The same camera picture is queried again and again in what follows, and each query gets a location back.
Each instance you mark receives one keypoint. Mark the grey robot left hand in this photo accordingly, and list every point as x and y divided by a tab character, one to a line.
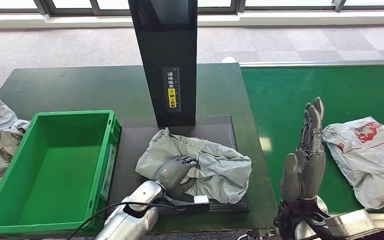
173	175

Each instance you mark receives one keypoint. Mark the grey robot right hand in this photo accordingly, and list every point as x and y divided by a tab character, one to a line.
308	172

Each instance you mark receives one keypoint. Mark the plain grey parcel bag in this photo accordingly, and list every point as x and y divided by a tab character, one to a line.
222	172

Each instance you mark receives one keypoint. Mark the white parcel bag red print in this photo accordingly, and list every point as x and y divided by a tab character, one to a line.
367	159

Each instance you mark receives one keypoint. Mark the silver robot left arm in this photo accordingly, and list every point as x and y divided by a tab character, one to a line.
129	222

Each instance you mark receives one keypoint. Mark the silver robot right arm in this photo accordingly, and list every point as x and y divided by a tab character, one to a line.
298	215

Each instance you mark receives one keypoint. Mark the green conveyor belt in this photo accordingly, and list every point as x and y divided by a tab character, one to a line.
278	99

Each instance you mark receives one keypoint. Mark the black scanner machine column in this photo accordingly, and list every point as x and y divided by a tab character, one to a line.
167	46

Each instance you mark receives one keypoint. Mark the black scanner base platform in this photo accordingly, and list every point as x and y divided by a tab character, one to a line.
132	145

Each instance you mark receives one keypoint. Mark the black yellow ruler sticker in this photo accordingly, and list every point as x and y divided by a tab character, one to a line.
171	96

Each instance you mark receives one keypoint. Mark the green plastic crate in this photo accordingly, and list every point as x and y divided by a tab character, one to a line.
46	179

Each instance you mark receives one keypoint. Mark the white round cap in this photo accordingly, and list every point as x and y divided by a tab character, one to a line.
229	60

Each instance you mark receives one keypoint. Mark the white window sill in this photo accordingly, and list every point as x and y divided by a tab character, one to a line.
278	18

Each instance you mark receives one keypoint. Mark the black column display screen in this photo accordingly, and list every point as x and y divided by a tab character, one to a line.
173	10

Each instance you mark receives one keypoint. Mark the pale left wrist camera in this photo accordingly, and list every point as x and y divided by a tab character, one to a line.
195	203

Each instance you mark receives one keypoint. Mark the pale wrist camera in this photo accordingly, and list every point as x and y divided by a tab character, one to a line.
195	203
354	223

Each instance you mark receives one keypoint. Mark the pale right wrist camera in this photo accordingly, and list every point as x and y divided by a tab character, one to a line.
354	223

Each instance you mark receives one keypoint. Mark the dark window frame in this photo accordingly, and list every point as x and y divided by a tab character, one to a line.
92	6

